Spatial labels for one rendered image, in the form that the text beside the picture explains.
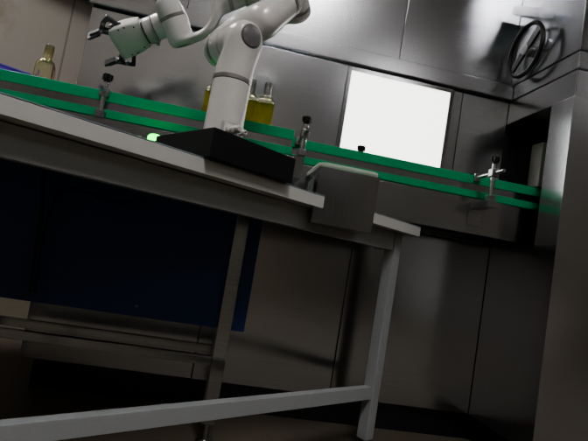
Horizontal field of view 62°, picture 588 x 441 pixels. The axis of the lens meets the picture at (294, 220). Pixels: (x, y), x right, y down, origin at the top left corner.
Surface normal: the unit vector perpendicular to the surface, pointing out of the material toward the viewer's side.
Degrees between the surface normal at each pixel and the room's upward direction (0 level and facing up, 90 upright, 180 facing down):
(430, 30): 90
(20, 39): 90
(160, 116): 90
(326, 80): 90
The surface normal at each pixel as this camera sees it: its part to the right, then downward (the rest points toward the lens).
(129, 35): 0.22, 0.65
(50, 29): 0.69, 0.06
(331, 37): 0.16, -0.06
